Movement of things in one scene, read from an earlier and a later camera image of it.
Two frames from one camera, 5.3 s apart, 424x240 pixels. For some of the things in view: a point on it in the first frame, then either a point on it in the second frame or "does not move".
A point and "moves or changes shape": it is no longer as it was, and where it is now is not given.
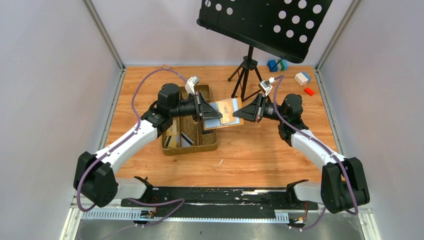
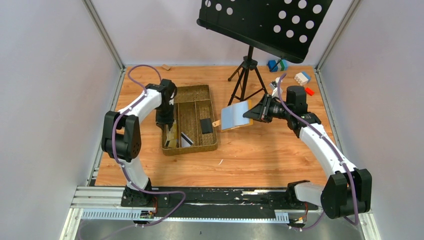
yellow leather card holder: (227, 107) moves or changes shape
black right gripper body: (259, 108) does not move
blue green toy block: (282, 66) does not move
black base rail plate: (184, 199) does not move
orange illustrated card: (226, 108) → (172, 135)
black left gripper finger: (207, 111) → (170, 125)
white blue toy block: (302, 78) does not move
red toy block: (309, 91) does not move
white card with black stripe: (167, 141) does not move
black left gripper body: (199, 105) → (164, 120)
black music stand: (287, 28) does not move
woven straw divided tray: (186, 135) does not move
